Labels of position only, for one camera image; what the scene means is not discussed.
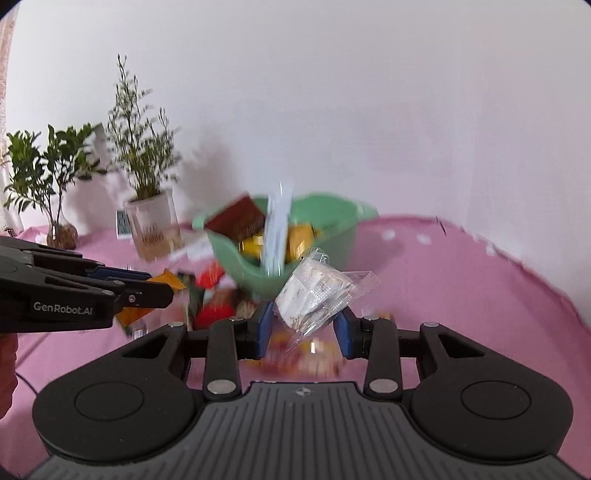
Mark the pale curtain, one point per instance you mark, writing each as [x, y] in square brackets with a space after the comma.
[5, 115]

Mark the yellow snack bag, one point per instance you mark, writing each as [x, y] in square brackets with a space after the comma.
[300, 237]

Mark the white digital thermometer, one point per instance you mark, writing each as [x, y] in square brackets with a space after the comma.
[123, 225]

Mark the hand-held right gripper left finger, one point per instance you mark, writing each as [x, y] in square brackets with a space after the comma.
[265, 330]

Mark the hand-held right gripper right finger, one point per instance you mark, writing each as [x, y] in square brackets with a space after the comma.
[341, 332]

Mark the green plastic bowl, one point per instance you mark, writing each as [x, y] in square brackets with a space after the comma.
[337, 244]

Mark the pink tablecloth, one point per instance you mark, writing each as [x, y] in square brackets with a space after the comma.
[461, 286]

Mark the small broad-leaf plant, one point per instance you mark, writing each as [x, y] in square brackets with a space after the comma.
[46, 170]

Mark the tall thin-leaf plant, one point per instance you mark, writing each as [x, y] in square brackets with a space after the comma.
[141, 138]

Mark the orange snack packet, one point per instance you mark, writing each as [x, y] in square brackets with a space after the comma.
[134, 314]

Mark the glass vase with pebbles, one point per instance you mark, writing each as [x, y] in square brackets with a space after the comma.
[62, 236]

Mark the clear nougat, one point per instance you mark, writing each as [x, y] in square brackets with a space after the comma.
[314, 290]

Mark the clear plant pot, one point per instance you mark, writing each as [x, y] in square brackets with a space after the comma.
[154, 226]

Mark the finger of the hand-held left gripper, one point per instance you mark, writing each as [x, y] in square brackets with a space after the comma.
[147, 295]
[120, 274]

